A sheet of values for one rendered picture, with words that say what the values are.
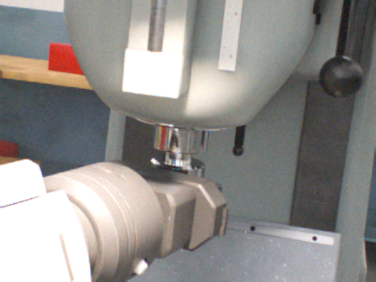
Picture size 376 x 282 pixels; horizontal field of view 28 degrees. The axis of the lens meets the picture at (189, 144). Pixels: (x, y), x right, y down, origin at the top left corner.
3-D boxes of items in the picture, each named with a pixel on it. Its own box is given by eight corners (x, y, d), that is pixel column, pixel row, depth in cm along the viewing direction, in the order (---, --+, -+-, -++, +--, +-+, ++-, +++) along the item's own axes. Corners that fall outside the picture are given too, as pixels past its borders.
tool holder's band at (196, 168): (175, 163, 69) (176, 152, 69) (215, 174, 66) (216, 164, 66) (138, 168, 66) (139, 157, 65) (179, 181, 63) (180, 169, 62)
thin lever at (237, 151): (242, 158, 64) (250, 93, 63) (230, 156, 64) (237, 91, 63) (243, 156, 65) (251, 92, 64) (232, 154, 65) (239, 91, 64)
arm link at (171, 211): (235, 161, 60) (169, 187, 49) (221, 277, 62) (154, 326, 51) (98, 133, 65) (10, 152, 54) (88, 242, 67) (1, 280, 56)
